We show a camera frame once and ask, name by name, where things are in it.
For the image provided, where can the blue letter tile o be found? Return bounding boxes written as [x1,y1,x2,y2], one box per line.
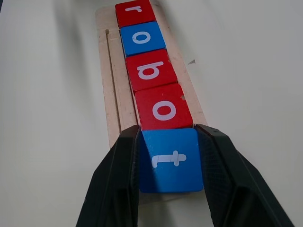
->
[120,20,167,58]

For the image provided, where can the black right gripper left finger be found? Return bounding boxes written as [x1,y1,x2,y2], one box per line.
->
[75,124,143,227]

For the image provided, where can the blue tile letter t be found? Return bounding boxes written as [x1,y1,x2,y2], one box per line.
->
[139,128,205,194]

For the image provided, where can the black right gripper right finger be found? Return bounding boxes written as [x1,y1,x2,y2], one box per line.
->
[194,123,296,227]

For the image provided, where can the wooden letter tray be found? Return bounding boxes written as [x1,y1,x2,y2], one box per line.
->
[94,2,208,205]

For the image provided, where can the red tile letter b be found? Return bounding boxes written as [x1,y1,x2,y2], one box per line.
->
[125,48,179,92]

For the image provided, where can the red letter tile r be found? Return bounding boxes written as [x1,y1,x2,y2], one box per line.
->
[115,0,157,28]

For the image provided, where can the red tile letter o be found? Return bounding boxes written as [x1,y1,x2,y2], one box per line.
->
[134,83,194,131]

